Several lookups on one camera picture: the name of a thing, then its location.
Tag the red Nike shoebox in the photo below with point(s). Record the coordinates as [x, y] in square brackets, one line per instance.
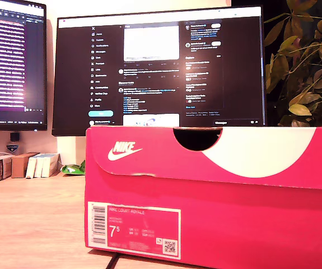
[219, 201]

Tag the brown cardboard box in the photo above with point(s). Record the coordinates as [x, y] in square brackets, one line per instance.
[19, 166]

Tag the wide black computer monitor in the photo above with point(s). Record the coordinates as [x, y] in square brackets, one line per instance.
[155, 75]

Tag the green plastic bag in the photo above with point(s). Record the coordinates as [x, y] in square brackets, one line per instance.
[72, 169]

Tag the small black monitor clamp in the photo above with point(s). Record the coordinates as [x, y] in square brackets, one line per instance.
[14, 136]

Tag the small shield-shaped badge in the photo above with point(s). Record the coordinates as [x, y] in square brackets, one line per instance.
[12, 148]

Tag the green leafy houseplant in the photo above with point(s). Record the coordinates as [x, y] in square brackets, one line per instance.
[303, 84]

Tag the monitor with purple terminal text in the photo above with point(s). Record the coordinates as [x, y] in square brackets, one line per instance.
[6, 61]

